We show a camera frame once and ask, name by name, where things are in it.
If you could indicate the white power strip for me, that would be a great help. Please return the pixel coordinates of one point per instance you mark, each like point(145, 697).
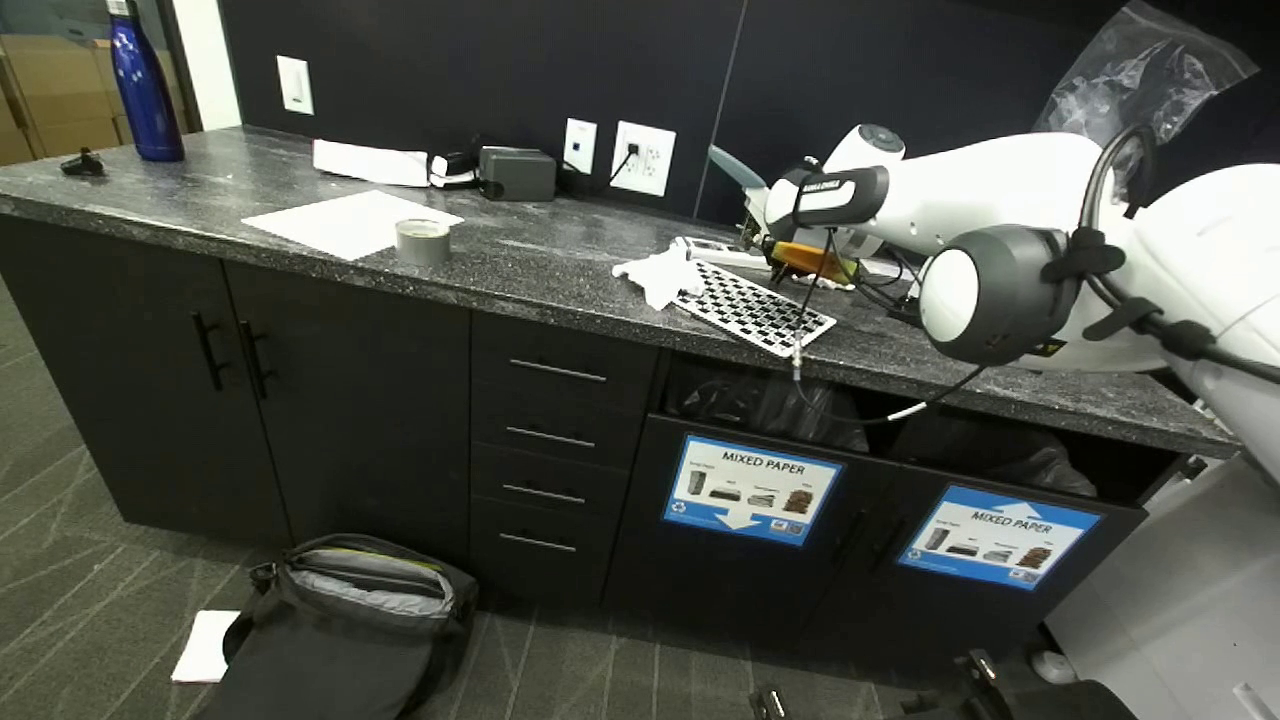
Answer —
point(374, 162)

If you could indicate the tape roll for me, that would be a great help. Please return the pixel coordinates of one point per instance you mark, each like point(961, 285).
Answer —
point(424, 235)

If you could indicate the black cabinet door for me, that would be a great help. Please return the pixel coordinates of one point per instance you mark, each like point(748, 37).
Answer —
point(105, 386)
point(360, 414)

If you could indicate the clear plastic bag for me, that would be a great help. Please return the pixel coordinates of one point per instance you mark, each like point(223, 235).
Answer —
point(1123, 65)

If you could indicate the small white wall plate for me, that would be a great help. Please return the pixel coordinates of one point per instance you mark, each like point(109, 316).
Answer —
point(583, 146)

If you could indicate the black recycling bin cabinet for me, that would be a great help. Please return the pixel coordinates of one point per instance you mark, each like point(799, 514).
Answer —
point(1123, 563)
point(641, 563)

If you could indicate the white wall outlet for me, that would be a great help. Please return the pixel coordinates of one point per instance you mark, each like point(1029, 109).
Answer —
point(645, 157)

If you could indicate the flat white paper sheet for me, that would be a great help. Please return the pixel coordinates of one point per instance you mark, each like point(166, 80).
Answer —
point(333, 225)

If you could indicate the black plastic bin liner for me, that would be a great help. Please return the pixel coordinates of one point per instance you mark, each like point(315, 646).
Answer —
point(1012, 452)
point(760, 401)

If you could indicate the grey black backpack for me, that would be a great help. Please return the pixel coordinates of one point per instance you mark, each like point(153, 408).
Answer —
point(333, 641)

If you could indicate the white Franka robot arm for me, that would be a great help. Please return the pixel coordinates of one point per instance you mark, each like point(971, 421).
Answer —
point(1003, 186)

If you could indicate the white light switch plate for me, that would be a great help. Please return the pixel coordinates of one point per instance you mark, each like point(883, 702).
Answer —
point(292, 80)

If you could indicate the blue label with up arrow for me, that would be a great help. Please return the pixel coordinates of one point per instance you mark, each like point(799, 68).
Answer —
point(1003, 537)

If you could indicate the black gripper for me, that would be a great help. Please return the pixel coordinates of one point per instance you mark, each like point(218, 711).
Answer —
point(769, 247)

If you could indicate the small black object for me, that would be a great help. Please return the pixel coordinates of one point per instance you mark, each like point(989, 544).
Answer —
point(80, 162)

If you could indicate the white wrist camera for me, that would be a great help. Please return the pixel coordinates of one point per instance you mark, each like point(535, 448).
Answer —
point(843, 193)

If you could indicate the black cabinet drawer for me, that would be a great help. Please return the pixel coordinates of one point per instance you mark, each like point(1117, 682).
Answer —
point(539, 564)
point(551, 421)
point(543, 477)
point(561, 351)

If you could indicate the black power adapter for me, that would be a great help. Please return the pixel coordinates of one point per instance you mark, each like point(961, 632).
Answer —
point(517, 168)

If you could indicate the blue label with down arrow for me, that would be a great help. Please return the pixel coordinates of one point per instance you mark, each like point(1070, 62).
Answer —
point(752, 489)

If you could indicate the blue water bottle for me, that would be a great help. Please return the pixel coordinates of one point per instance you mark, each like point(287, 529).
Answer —
point(145, 94)

